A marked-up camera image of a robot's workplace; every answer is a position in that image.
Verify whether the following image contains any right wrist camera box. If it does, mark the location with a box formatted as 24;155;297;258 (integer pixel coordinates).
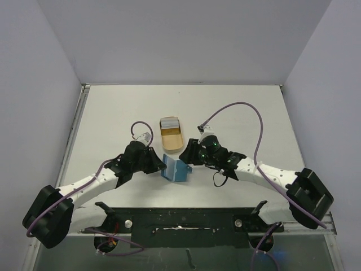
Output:
197;124;214;144

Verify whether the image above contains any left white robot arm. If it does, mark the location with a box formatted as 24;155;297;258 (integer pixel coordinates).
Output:
22;141;166;248

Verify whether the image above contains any beige oval tray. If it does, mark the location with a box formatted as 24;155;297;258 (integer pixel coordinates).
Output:
160;123;184;154

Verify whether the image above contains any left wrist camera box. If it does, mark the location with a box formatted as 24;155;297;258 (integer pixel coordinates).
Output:
133;132;152;146

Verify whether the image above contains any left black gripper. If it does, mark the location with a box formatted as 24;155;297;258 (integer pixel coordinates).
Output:
132;146;166;174

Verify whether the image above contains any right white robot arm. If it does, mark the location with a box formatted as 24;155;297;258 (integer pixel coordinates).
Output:
179;135;334;231

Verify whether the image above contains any aluminium rail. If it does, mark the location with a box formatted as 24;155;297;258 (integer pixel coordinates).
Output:
32;213;338;241
55;84;91;187

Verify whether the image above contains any aluminium front rail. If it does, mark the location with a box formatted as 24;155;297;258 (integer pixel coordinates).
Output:
32;213;338;241

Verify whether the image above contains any blue leather card holder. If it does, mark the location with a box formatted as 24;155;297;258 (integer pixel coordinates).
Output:
161;154;193;182

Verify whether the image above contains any aluminium left side rail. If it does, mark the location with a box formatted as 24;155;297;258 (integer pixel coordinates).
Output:
55;84;91;187

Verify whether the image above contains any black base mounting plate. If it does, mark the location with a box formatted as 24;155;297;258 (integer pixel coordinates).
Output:
95;202;271;248

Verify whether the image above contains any stack of credit cards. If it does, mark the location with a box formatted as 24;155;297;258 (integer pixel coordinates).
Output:
160;117;180;129

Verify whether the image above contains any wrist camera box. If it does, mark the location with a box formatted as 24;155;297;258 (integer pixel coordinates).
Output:
133;132;152;146
197;124;214;144

